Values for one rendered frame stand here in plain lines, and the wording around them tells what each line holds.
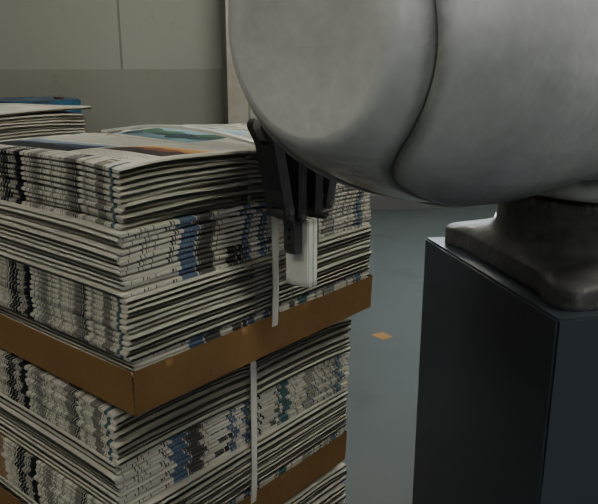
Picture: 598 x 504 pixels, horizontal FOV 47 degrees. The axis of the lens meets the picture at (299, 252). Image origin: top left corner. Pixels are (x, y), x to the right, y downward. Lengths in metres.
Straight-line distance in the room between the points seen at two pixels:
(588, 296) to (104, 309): 0.40
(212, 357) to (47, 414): 0.20
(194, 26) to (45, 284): 4.54
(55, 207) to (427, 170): 0.47
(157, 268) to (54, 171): 0.13
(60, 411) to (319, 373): 0.33
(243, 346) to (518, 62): 0.52
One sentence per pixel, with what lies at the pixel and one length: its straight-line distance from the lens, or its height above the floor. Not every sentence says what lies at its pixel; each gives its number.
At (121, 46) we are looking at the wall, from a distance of 5.18.
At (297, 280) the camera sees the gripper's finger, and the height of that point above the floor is 0.93.
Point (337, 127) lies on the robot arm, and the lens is 0.26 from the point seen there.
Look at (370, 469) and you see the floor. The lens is 2.11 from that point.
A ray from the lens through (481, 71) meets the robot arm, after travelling 0.25.
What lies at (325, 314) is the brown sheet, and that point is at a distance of 0.82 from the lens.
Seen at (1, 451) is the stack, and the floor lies 0.70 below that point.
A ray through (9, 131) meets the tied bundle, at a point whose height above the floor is 1.04.
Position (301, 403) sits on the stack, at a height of 0.73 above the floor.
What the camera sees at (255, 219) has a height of 0.99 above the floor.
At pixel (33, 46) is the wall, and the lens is 5.23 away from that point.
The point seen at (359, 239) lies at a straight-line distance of 0.85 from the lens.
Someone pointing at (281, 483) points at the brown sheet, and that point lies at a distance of 0.91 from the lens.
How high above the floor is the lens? 1.14
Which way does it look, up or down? 15 degrees down
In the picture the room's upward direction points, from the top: straight up
